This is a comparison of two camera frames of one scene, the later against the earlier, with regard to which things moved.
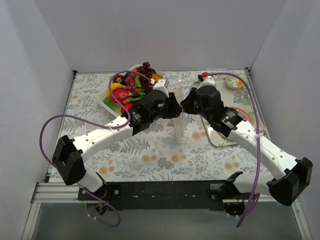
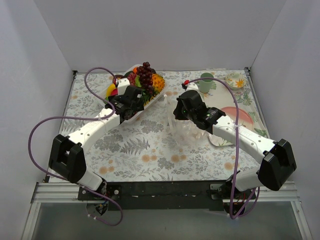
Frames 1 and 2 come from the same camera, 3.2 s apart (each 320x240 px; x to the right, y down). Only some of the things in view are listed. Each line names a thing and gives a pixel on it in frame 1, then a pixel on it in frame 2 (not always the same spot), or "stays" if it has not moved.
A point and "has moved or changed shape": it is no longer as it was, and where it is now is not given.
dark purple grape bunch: x=146 y=70 stays
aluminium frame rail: x=56 y=192 stays
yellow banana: x=114 y=86 stays
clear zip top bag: x=180 y=122 has moved or changed shape
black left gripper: x=169 y=106 → x=139 y=100
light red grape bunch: x=130 y=80 stays
